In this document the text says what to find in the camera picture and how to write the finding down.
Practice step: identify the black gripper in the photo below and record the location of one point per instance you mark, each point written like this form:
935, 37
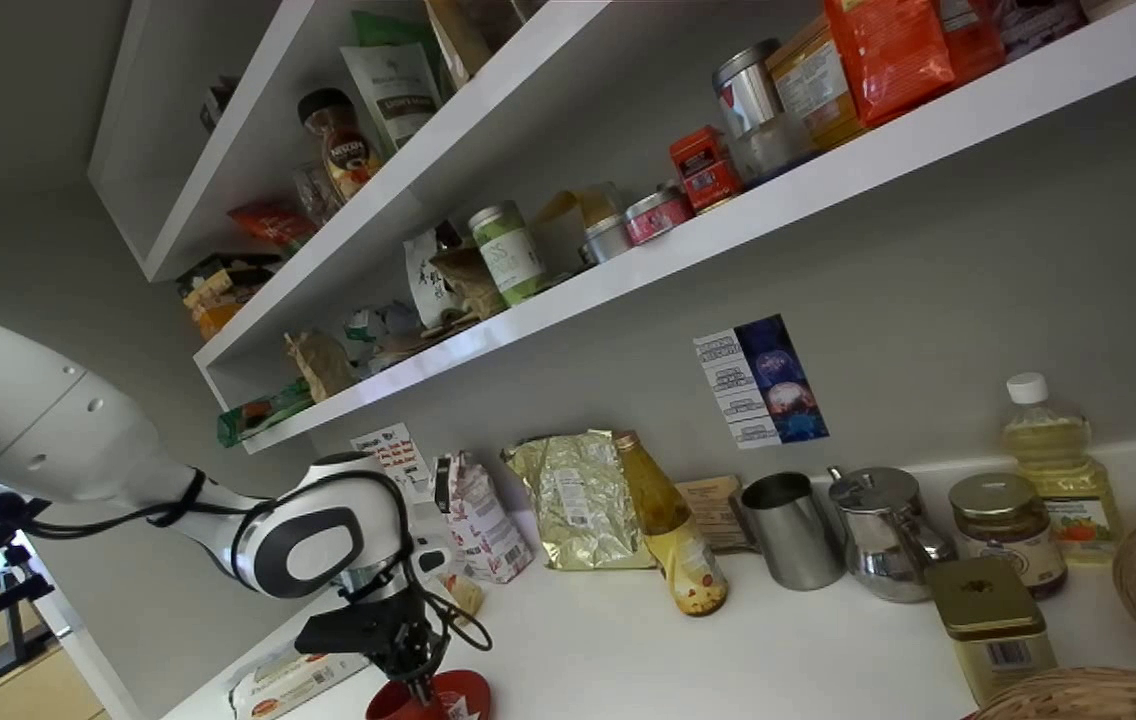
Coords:
372, 628

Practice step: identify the orange cup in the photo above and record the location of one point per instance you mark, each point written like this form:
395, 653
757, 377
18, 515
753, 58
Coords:
398, 708

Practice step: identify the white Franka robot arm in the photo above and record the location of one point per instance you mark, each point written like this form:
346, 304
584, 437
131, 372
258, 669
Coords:
51, 412

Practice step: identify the steel cup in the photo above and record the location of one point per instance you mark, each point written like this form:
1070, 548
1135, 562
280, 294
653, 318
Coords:
793, 533

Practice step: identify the small yellow packet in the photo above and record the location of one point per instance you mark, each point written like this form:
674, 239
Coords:
464, 596

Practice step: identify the white red carton pack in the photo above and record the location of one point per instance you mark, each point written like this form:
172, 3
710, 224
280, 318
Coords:
487, 523

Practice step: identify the gold foil bag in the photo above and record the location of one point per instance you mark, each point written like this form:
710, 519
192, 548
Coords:
575, 500

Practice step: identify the yellow bottle with label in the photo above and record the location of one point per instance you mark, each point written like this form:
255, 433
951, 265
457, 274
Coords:
684, 562

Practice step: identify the green flat packet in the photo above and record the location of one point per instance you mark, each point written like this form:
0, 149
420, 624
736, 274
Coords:
261, 418

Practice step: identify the small tan box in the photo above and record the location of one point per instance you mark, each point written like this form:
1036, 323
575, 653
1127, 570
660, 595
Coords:
321, 361

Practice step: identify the brown cardboard box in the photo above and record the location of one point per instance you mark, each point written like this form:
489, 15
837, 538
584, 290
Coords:
719, 515

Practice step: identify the pale crinkled bag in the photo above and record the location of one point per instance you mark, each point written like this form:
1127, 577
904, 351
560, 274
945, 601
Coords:
382, 336

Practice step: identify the white patterned bag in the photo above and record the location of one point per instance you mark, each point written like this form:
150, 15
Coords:
441, 281

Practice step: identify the yellow snack packets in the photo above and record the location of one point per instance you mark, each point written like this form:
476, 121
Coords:
225, 285

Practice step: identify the blue white box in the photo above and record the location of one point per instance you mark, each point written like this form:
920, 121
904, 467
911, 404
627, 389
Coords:
760, 381

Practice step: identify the tan paper bag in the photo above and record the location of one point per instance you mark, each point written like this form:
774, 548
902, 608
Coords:
568, 224

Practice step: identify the steel kettle pot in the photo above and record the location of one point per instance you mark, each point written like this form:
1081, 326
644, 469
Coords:
880, 533

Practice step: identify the small white can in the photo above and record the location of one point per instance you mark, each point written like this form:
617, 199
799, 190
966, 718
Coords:
605, 239

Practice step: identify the red flat packet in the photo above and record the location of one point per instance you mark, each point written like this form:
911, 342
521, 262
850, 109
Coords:
275, 221

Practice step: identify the pink round tin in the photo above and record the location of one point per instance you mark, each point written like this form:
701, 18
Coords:
653, 217

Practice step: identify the dark lid jar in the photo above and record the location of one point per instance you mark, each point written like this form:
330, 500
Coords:
333, 143

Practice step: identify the gold tin box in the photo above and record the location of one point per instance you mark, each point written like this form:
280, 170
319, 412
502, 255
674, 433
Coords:
990, 621

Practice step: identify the small red box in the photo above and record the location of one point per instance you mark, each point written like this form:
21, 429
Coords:
701, 165

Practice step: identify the green white pouch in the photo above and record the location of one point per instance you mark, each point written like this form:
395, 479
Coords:
395, 81

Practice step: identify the glass jar gold lid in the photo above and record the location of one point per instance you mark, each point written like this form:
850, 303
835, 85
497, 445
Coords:
1011, 526

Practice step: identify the short steel can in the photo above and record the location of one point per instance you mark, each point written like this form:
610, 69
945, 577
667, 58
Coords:
765, 149

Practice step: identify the brown cardboard carton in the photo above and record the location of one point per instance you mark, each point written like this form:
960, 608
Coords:
469, 37

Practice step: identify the flat wicker tray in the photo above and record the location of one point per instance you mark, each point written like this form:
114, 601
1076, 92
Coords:
1089, 696

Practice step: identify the cooking oil bottle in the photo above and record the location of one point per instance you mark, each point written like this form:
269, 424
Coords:
1061, 467

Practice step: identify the tall steel can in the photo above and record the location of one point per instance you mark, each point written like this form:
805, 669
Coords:
746, 85

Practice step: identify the yellow food box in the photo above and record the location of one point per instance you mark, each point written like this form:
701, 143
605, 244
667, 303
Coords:
814, 85

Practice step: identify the orange snack bag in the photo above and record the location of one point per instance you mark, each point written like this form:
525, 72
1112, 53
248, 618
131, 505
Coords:
886, 53

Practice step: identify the red food bag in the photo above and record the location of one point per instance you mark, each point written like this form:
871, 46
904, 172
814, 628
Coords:
969, 33

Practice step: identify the white red wall note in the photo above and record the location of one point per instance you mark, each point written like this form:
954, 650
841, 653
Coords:
395, 455

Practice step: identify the white wall shelf unit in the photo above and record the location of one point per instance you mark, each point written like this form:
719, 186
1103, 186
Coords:
780, 203

